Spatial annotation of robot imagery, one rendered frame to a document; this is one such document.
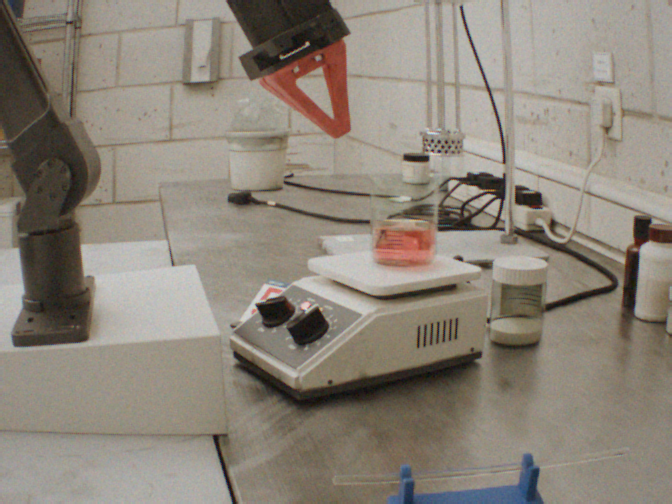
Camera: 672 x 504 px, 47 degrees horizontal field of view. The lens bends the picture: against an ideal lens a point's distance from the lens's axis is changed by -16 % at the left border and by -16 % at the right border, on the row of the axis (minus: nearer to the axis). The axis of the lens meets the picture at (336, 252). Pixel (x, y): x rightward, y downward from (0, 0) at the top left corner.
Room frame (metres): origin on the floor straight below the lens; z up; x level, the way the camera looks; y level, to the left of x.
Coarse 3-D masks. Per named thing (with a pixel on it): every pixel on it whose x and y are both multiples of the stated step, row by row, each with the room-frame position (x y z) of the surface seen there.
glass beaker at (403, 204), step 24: (384, 192) 0.77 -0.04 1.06; (408, 192) 0.76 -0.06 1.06; (432, 192) 0.77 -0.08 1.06; (384, 216) 0.77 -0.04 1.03; (408, 216) 0.76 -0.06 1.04; (432, 216) 0.77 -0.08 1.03; (384, 240) 0.77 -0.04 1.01; (408, 240) 0.76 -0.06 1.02; (432, 240) 0.77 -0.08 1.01; (384, 264) 0.77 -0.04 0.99; (408, 264) 0.76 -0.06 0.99; (432, 264) 0.78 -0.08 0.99
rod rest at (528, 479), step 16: (528, 480) 0.46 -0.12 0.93; (400, 496) 0.46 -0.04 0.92; (416, 496) 0.48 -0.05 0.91; (432, 496) 0.47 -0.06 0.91; (448, 496) 0.47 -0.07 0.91; (464, 496) 0.47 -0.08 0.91; (480, 496) 0.47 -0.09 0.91; (496, 496) 0.47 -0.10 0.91; (512, 496) 0.46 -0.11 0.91; (528, 496) 0.45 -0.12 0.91
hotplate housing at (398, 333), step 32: (320, 288) 0.78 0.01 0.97; (352, 288) 0.77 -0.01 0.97; (448, 288) 0.77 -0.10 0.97; (480, 288) 0.77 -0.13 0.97; (384, 320) 0.71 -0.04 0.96; (416, 320) 0.73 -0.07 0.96; (448, 320) 0.74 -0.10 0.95; (480, 320) 0.76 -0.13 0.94; (256, 352) 0.73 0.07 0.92; (320, 352) 0.68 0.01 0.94; (352, 352) 0.69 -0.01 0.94; (384, 352) 0.71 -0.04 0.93; (416, 352) 0.73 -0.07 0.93; (448, 352) 0.74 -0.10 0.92; (480, 352) 0.77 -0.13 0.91; (288, 384) 0.68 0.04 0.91; (320, 384) 0.68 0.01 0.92; (352, 384) 0.70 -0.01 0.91
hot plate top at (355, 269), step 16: (336, 256) 0.82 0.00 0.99; (352, 256) 0.82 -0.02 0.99; (368, 256) 0.82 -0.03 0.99; (320, 272) 0.79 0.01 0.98; (336, 272) 0.76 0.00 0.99; (352, 272) 0.76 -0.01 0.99; (368, 272) 0.76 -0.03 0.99; (384, 272) 0.76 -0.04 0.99; (400, 272) 0.76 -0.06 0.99; (416, 272) 0.76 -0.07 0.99; (432, 272) 0.76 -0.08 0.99; (448, 272) 0.76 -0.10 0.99; (464, 272) 0.76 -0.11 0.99; (480, 272) 0.77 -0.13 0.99; (368, 288) 0.72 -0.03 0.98; (384, 288) 0.71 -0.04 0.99; (400, 288) 0.72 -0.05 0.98; (416, 288) 0.73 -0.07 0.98
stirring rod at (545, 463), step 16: (624, 448) 0.47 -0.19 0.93; (512, 464) 0.47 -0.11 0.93; (528, 464) 0.46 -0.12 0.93; (544, 464) 0.46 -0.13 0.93; (560, 464) 0.46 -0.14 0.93; (336, 480) 0.46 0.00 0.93; (352, 480) 0.46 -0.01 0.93; (368, 480) 0.46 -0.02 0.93; (384, 480) 0.46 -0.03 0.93; (400, 480) 0.46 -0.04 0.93; (416, 480) 0.46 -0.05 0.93
